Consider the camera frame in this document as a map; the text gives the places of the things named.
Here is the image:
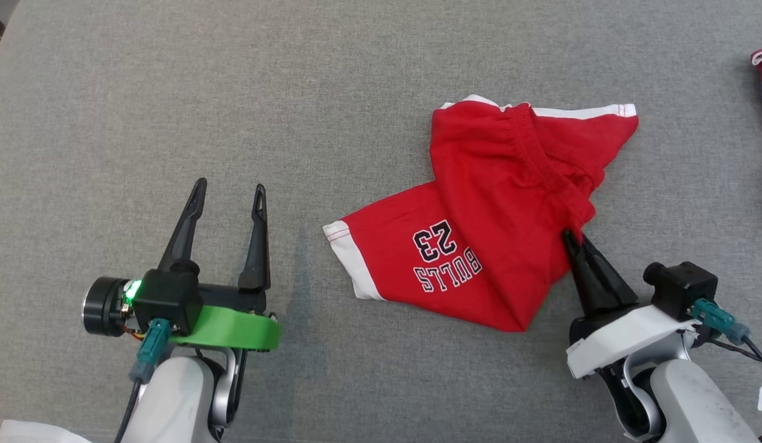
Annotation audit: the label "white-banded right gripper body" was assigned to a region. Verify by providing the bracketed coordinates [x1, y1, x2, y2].
[565, 303, 696, 380]

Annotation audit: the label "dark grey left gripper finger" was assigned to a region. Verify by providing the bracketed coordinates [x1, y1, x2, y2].
[237, 184, 272, 292]
[157, 178, 208, 275]

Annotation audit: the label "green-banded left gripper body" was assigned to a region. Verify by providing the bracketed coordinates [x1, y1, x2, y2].
[170, 284, 281, 353]

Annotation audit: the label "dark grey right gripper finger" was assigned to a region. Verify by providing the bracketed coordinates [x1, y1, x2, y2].
[580, 237, 639, 309]
[562, 229, 609, 316]

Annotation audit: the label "red Bulls 23 shorts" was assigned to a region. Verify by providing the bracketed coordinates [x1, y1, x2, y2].
[323, 94, 640, 333]

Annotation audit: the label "black cylindrical left gripper motor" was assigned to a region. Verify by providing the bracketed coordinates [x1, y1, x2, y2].
[82, 277, 138, 337]

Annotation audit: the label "white crumpled cloth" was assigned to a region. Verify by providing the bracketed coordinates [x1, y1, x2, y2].
[0, 420, 92, 443]

